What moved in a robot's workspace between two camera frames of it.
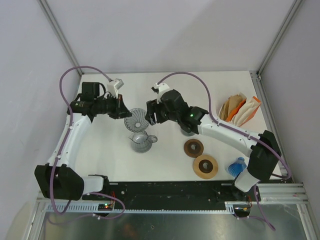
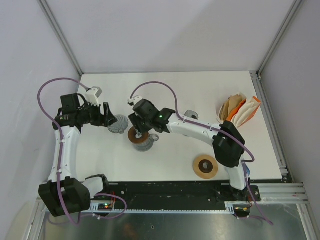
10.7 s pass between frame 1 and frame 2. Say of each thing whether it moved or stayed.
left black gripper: moved
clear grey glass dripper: moved
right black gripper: moved
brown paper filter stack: stayed
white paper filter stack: stayed
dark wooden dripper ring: moved
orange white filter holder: stayed
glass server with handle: stayed
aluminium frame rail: stayed
